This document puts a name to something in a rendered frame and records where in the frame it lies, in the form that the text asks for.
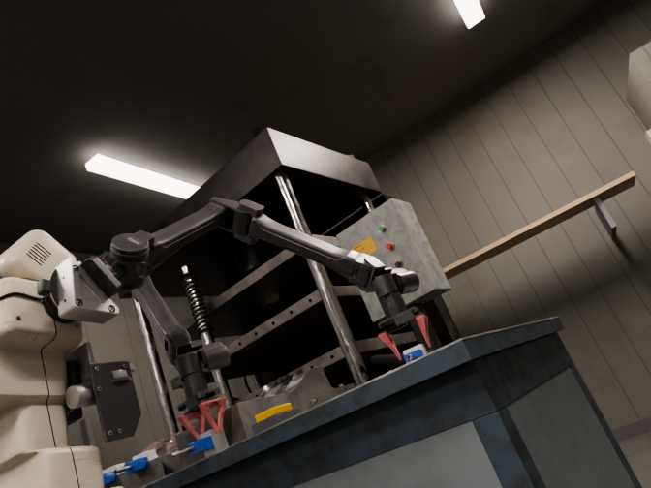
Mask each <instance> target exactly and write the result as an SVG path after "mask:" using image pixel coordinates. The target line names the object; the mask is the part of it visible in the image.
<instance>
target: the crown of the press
mask: <svg viewBox="0 0 651 488"><path fill-rule="evenodd" d="M252 134H253V137H254V139H253V140H252V141H250V142H249V143H248V144H247V145H246V146H245V147H244V148H243V149H242V150H240V151H239V152H238V153H237V154H236V155H235V156H234V157H233V158H232V159H230V160H229V161H228V162H227V163H226V164H225V165H224V166H223V167H222V168H220V169H219V170H218V171H217V172H216V173H215V174H214V175H213V176H211V177H210V178H209V179H208V180H207V181H206V182H205V183H204V184H203V185H201V186H200V187H199V188H198V189H197V190H196V191H195V192H194V193H193V194H192V195H190V196H189V197H188V198H187V199H186V200H185V201H184V202H182V203H181V204H180V205H179V206H178V207H177V208H176V209H175V210H174V211H172V212H171V213H170V215H169V216H168V217H167V218H166V219H165V220H163V221H162V222H161V223H160V224H159V225H158V226H157V227H156V228H155V229H153V230H152V231H151V232H149V233H154V232H156V231H158V230H160V229H163V228H165V227H167V226H169V225H171V224H173V223H175V222H177V221H179V220H181V219H183V218H185V217H188V216H190V215H192V214H194V213H196V212H198V211H200V210H201V209H203V208H204V207H206V206H207V205H208V204H209V203H210V199H211V198H214V197H216V198H224V199H228V200H233V201H238V202H239V201H240V200H242V199H247V200H251V201H253V202H255V203H257V204H260V205H262V206H264V209H263V214H264V215H266V216H267V217H268V218H270V219H271V220H273V221H275V222H277V223H279V224H282V225H284V226H287V227H289V228H291V229H293V228H294V227H293V225H292V222H291V220H290V217H289V215H288V212H287V210H286V207H285V205H284V202H283V200H282V198H281V196H280V193H279V191H278V188H277V186H276V183H275V181H274V176H275V175H276V174H277V173H279V172H286V173H287V175H288V177H289V179H290V182H291V184H292V187H293V189H294V193H295V196H296V198H297V201H298V203H299V205H300V208H301V210H302V213H303V215H304V218H305V220H306V223H307V225H308V228H309V229H310V231H311V234H315V235H321V234H323V233H324V232H326V231H327V230H329V229H331V228H332V227H333V226H335V225H336V224H338V223H339V222H341V221H342V220H344V219H345V218H346V217H348V216H349V215H351V214H352V213H354V212H355V211H357V210H358V209H359V208H361V204H360V202H359V200H358V198H359V197H360V196H362V195H365V194H368V195H369V197H370V198H371V199H373V198H375V197H376V196H378V195H379V194H381V193H382V190H381V188H380V186H379V184H378V182H377V180H376V178H375V176H374V173H373V171H372V169H371V167H370V166H369V164H368V163H365V162H363V161H361V160H358V159H355V157H354V155H353V154H352V155H344V154H341V153H338V152H335V151H333V150H330V149H327V148H324V147H321V146H320V145H317V144H314V143H311V142H308V141H306V140H303V139H300V138H297V137H292V136H290V135H287V134H284V133H281V132H278V131H276V130H273V129H271V127H270V125H269V124H263V125H259V126H258V127H257V128H255V129H254V130H253V131H252ZM284 250H285V249H284V248H281V247H279V246H276V245H274V244H272V243H269V242H267V241H264V240H261V239H258V241H257V242H256V243H255V244H252V245H250V244H248V243H245V242H243V241H241V240H239V239H236V238H235V237H233V233H231V232H229V231H226V230H224V229H220V228H217V229H214V230H212V231H210V232H208V233H206V234H205V235H203V236H201V237H199V238H198V239H196V240H194V241H192V242H190V243H189V244H187V245H185V246H183V247H182V248H180V249H178V250H176V251H175V252H173V253H171V254H169V255H168V256H166V257H165V258H163V259H162V260H161V261H160V262H159V263H158V264H157V265H155V266H153V267H152V273H151V274H150V275H149V276H150V278H151V280H152V283H153V285H154V287H155V289H156V290H157V291H158V292H159V294H160V295H161V297H187V295H186V291H185V289H184V287H183V284H182V281H181V280H180V276H181V275H182V273H181V269H180V268H181V267H182V266H185V265H191V266H192V269H193V271H194V272H197V274H198V276H197V278H196V279H198V281H197V283H199V284H200V285H199V287H201V289H200V290H201V294H202V295H203V296H219V295H220V294H222V293H223V292H225V291H226V290H228V289H229V288H231V287H232V286H234V285H235V284H236V283H238V282H239V281H241V280H242V279H243V278H245V277H246V276H248V275H249V274H251V273H252V272H253V271H255V270H256V269H258V268H259V267H260V266H262V265H263V264H265V263H266V262H268V261H269V260H270V259H272V258H274V257H275V256H276V255H278V254H279V253H281V252H282V251H284ZM260 302H261V305H262V308H263V310H264V311H267V310H272V309H275V308H277V307H279V306H281V305H282V304H284V302H285V301H284V299H283V296H282V293H279V292H278V293H273V294H270V295H268V296H266V297H264V298H263V299H261V301H260Z"/></svg>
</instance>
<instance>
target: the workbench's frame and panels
mask: <svg viewBox="0 0 651 488"><path fill-rule="evenodd" d="M563 329H565V327H564V325H563V324H562V322H561V321H560V319H559V318H556V319H552V320H545V321H540V322H536V323H532V324H528V325H524V326H519V327H516V328H512V329H508V330H504V331H499V332H495V333H491V334H487V335H483V336H479V337H475V338H471V339H467V340H463V341H460V342H458V343H456V344H454V345H452V346H450V347H447V348H445V349H443V350H441V351H438V352H435V353H433V354H431V355H429V356H427V357H425V358H424V359H421V360H419V361H417V362H415V363H413V364H411V365H408V366H406V367H404V368H402V369H400V370H398V371H395V372H393V373H391V374H389V375H387V376H385V377H383V378H380V379H378V380H376V381H373V382H371V383H368V384H367V385H365V386H363V387H361V388H359V389H356V390H354V391H352V392H350V393H348V394H346V395H344V396H341V397H339V398H337V399H335V400H333V401H331V402H328V403H326V404H324V405H322V406H320V407H318V408H315V409H313V410H312V411H310V412H307V413H305V414H302V415H300V416H298V417H296V418H294V419H292V420H289V421H287V422H285V423H283V424H281V425H279V426H276V427H274V428H272V429H270V430H268V431H266V432H264V433H261V434H259V435H257V436H256V437H254V438H252V439H249V440H247V441H245V442H242V443H240V444H237V445H235V446H233V447H231V448H229V449H227V450H225V451H222V452H220V453H218V454H216V455H214V456H212V457H209V458H207V459H205V460H203V461H201V462H199V463H197V464H195V465H193V466H191V467H189V468H187V469H185V470H182V471H180V472H178V473H175V474H173V475H170V476H168V477H166V478H164V479H162V480H160V481H158V482H155V483H153V484H151V485H149V486H147V487H145V488H642V487H641V485H640V483H639V481H638V480H637V478H636V475H635V473H634V471H633V470H632V468H631V466H630V464H629V462H628V461H627V459H626V457H625V455H624V453H623V451H622V450H621V448H620V446H619V444H618V442H617V441H616V439H615V438H614V436H613V434H612V432H611V431H610V429H609V427H608V425H607V423H606V422H605V419H604V417H603V415H602V413H601V412H600V410H599V408H598V406H597V404H596V403H595V401H594V399H593V397H592V395H591V393H590V392H589V390H588V388H587V386H586V384H585V383H584V381H583V379H582V377H581V375H580V374H579V373H578V371H577V369H576V367H575V365H574V363H573V361H572V359H571V357H570V355H569V353H568V352H567V350H566V348H565V346H564V344H563V342H562V341H561V339H560V337H559V335H558V333H557V332H559V331H561V330H563Z"/></svg>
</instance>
